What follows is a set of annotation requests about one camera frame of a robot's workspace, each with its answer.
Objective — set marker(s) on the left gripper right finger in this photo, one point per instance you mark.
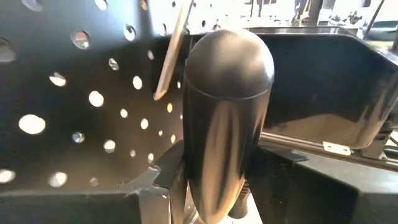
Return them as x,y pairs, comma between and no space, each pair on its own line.
311,196

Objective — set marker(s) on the black plastic peg board bin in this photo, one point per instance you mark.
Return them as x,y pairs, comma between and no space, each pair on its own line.
326,77

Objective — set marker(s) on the black aluminium table frame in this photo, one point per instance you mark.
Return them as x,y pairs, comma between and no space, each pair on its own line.
295,143

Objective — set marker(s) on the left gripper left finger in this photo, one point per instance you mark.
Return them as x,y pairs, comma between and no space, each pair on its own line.
77,208

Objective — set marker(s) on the black peg board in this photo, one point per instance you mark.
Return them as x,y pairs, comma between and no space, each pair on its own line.
62,109

